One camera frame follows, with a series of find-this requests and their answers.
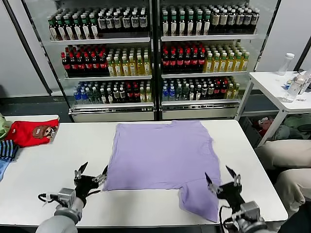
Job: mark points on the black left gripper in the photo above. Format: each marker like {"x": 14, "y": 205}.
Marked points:
{"x": 85, "y": 187}

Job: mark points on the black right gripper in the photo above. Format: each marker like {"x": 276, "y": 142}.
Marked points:
{"x": 230, "y": 194}

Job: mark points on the lavender t-shirt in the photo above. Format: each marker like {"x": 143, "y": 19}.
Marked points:
{"x": 160, "y": 155}

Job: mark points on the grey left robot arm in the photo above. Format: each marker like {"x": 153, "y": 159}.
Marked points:
{"x": 60, "y": 223}

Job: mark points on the black plastic crate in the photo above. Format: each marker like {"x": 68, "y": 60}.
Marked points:
{"x": 251, "y": 132}

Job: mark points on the glass display cooler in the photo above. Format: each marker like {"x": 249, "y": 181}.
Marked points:
{"x": 199, "y": 112}
{"x": 111, "y": 116}

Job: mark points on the red cloth in crate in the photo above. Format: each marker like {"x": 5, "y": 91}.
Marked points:
{"x": 266, "y": 126}

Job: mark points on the grey garment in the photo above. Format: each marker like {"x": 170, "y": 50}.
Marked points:
{"x": 283, "y": 133}

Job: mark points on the red bear print garment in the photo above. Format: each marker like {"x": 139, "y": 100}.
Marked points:
{"x": 24, "y": 133}

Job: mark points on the clear plastic drink bottle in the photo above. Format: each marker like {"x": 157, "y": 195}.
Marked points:
{"x": 179, "y": 93}
{"x": 90, "y": 95}
{"x": 96, "y": 95}
{"x": 185, "y": 93}

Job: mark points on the blue label water bottle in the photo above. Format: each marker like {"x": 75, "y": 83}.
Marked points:
{"x": 85, "y": 95}
{"x": 165, "y": 93}
{"x": 172, "y": 93}
{"x": 77, "y": 95}

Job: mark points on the white cap dark drink bottle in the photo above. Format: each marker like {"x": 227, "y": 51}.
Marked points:
{"x": 116, "y": 95}
{"x": 101, "y": 23}
{"x": 248, "y": 19}
{"x": 232, "y": 20}
{"x": 143, "y": 21}
{"x": 192, "y": 93}
{"x": 135, "y": 21}
{"x": 240, "y": 19}
{"x": 255, "y": 18}
{"x": 126, "y": 21}
{"x": 104, "y": 95}
{"x": 198, "y": 92}
{"x": 110, "y": 95}
{"x": 109, "y": 22}
{"x": 204, "y": 92}
{"x": 118, "y": 22}
{"x": 123, "y": 95}
{"x": 211, "y": 91}

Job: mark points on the blue striped garment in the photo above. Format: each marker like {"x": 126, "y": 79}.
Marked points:
{"x": 7, "y": 149}

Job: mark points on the light blue garment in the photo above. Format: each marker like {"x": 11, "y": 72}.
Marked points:
{"x": 3, "y": 168}

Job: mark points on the red cap cola bottle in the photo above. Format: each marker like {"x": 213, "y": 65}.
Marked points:
{"x": 80, "y": 63}
{"x": 180, "y": 60}
{"x": 224, "y": 90}
{"x": 201, "y": 60}
{"x": 194, "y": 60}
{"x": 166, "y": 60}
{"x": 88, "y": 62}
{"x": 217, "y": 91}
{"x": 130, "y": 94}
{"x": 73, "y": 63}
{"x": 95, "y": 62}
{"x": 103, "y": 62}
{"x": 136, "y": 94}
{"x": 65, "y": 64}
{"x": 187, "y": 60}
{"x": 173, "y": 60}

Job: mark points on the yellow juice bottle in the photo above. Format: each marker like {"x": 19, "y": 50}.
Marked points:
{"x": 133, "y": 67}
{"x": 142, "y": 95}
{"x": 148, "y": 94}
{"x": 230, "y": 91}
{"x": 209, "y": 63}
{"x": 223, "y": 63}
{"x": 118, "y": 68}
{"x": 245, "y": 62}
{"x": 236, "y": 91}
{"x": 140, "y": 67}
{"x": 216, "y": 63}
{"x": 238, "y": 62}
{"x": 147, "y": 66}
{"x": 125, "y": 67}
{"x": 230, "y": 63}
{"x": 110, "y": 68}

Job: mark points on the green garment pile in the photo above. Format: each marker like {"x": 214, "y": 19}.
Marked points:
{"x": 296, "y": 121}

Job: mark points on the pale green garment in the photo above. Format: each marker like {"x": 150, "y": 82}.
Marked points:
{"x": 3, "y": 128}

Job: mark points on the white side table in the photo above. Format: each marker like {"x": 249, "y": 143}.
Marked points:
{"x": 267, "y": 80}

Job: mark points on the clear plastic water bottle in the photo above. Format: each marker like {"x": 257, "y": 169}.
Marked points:
{"x": 291, "y": 91}

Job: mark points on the small blue packet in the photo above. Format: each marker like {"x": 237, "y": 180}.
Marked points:
{"x": 288, "y": 84}

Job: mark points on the clear plastic packaging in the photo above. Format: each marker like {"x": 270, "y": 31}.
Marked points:
{"x": 305, "y": 81}

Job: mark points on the tall clear bottle white cap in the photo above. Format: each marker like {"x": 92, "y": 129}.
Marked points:
{"x": 286, "y": 65}

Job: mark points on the black slanted pole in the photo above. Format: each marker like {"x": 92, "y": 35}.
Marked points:
{"x": 303, "y": 57}
{"x": 28, "y": 46}

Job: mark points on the green cap tea bottle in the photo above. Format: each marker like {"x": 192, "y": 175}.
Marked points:
{"x": 52, "y": 30}
{"x": 60, "y": 29}
{"x": 199, "y": 23}
{"x": 166, "y": 24}
{"x": 182, "y": 24}
{"x": 207, "y": 23}
{"x": 94, "y": 28}
{"x": 174, "y": 24}
{"x": 77, "y": 29}
{"x": 86, "y": 28}
{"x": 190, "y": 24}
{"x": 69, "y": 29}

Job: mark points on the beige label drink bottle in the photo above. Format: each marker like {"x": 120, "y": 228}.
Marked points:
{"x": 215, "y": 20}
{"x": 223, "y": 20}

